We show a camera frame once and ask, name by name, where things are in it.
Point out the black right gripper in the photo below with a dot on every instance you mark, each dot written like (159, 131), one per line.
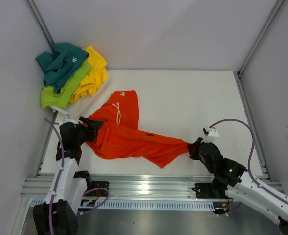
(193, 148)

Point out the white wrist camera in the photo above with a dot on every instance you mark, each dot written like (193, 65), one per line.
(211, 135)
(66, 119)

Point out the white slotted cable duct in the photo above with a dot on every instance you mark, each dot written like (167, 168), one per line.
(190, 205)

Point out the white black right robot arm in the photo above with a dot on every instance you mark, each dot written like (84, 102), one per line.
(233, 180)

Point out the aluminium frame post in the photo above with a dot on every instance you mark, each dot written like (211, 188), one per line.
(269, 22)
(40, 22)

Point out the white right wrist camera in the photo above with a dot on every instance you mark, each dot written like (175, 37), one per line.
(211, 135)

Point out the teal shorts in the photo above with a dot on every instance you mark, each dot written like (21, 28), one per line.
(60, 65)

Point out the yellow shorts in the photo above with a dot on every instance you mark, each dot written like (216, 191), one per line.
(94, 78)

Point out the aluminium frame post right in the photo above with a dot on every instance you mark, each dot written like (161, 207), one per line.
(269, 22)

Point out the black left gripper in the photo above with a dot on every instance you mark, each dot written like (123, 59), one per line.
(94, 125)

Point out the orange shorts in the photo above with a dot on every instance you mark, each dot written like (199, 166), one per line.
(119, 136)

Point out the aluminium frame post left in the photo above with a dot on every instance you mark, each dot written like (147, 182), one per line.
(40, 22)

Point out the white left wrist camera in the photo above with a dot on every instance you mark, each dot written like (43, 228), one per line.
(66, 119)

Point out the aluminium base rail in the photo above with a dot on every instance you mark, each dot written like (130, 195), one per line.
(128, 187)

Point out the lime green shorts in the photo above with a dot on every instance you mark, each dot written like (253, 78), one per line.
(48, 97)

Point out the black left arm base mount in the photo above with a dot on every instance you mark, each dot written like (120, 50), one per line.
(95, 186)

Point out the white perforated plastic basket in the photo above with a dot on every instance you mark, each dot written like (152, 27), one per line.
(74, 110)

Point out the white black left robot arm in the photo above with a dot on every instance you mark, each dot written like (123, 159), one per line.
(57, 214)

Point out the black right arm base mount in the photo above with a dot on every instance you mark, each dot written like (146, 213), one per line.
(213, 190)

